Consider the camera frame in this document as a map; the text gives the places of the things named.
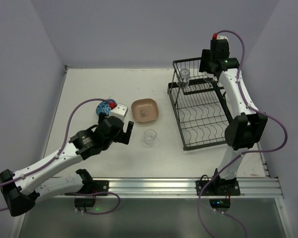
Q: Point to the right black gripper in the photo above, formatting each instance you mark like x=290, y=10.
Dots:
x=204, y=62

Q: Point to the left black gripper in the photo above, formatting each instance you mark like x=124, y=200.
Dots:
x=119, y=134

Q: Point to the clear glass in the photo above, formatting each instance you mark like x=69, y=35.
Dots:
x=209, y=78
x=184, y=77
x=150, y=136

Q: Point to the brown square panda plate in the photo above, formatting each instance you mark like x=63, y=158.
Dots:
x=145, y=109

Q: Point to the white red patterned bowl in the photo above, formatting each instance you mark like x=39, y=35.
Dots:
x=105, y=108

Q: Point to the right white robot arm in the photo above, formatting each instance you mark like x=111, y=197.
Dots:
x=246, y=125

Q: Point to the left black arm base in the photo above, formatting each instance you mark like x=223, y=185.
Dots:
x=95, y=187

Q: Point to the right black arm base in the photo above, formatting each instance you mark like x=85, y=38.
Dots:
x=223, y=188

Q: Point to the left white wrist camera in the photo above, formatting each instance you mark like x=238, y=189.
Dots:
x=120, y=112

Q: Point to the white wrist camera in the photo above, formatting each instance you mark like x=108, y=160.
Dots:
x=120, y=112
x=217, y=38

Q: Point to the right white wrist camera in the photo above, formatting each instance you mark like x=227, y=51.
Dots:
x=217, y=38

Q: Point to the black wire dish rack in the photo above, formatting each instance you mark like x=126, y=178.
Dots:
x=201, y=109

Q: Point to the aluminium mounting rail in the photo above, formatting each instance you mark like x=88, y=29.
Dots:
x=189, y=188

